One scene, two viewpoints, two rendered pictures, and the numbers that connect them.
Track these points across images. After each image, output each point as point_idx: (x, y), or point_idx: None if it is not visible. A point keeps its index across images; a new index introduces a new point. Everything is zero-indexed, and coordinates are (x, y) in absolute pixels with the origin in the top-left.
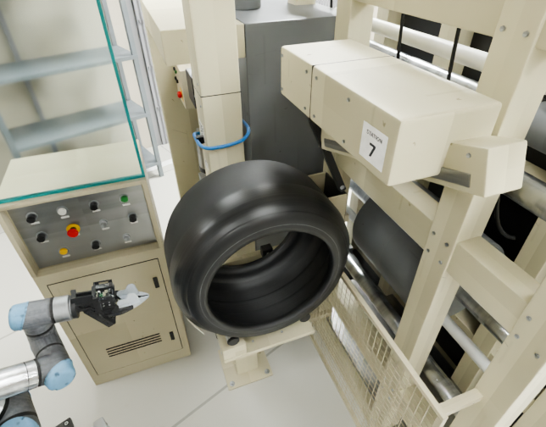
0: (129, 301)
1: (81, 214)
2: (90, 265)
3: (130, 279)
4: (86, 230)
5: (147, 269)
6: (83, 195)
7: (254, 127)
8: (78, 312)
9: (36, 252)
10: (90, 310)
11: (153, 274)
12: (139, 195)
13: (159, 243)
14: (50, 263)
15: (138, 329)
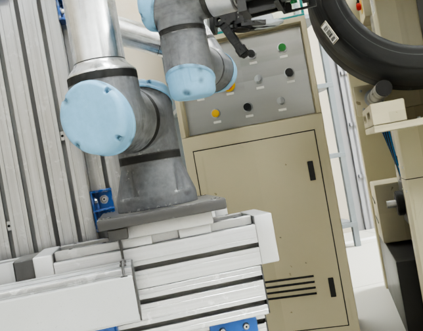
0: (263, 16)
1: (238, 67)
2: (238, 129)
3: (280, 158)
4: (241, 88)
5: (301, 146)
6: (242, 33)
7: None
8: (215, 25)
9: (190, 113)
10: (225, 23)
11: (307, 156)
12: (297, 44)
13: (317, 106)
14: (201, 131)
15: (285, 256)
